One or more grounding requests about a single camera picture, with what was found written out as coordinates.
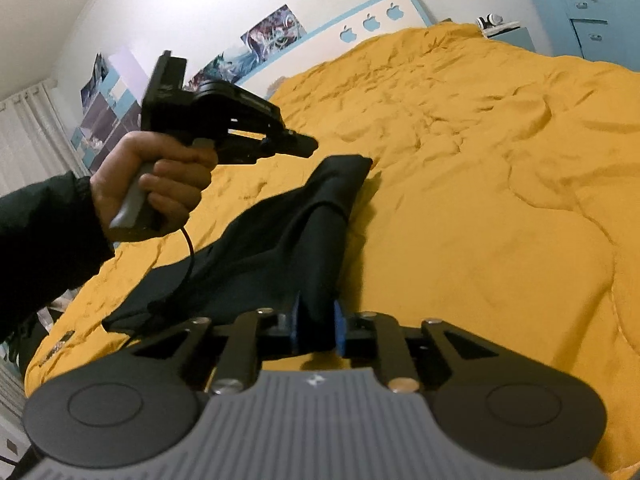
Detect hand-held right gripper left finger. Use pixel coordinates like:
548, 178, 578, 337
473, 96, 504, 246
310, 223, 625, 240
131, 294, 306, 397

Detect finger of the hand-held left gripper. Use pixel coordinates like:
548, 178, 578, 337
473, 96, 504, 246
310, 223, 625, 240
272, 129, 320, 158

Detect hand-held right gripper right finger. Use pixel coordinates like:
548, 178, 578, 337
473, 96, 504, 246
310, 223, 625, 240
331, 299, 502, 395

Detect black pants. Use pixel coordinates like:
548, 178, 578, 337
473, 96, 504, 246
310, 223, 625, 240
101, 154, 374, 358

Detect person's left hand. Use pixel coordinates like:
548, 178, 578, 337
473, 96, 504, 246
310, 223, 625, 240
90, 131, 220, 242

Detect white and blue headboard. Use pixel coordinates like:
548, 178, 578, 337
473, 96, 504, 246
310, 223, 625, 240
234, 0, 432, 90

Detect yellow quilted blanket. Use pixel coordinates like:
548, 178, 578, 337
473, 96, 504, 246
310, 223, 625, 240
24, 21, 640, 480

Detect white curtain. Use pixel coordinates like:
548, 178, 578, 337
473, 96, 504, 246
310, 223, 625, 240
0, 79, 90, 197

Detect black smartphone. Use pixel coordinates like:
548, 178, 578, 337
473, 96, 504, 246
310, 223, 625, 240
46, 331, 77, 362

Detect blue nightstand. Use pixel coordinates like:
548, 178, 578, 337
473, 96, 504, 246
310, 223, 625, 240
487, 21, 539, 54

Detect blue wardrobe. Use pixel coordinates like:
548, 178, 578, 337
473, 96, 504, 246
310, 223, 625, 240
511, 0, 640, 70

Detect anime wall poster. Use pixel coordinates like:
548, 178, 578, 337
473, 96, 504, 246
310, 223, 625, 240
189, 51, 242, 92
71, 47, 149, 173
240, 4, 307, 57

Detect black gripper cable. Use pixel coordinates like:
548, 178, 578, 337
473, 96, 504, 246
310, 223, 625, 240
122, 225, 197, 350

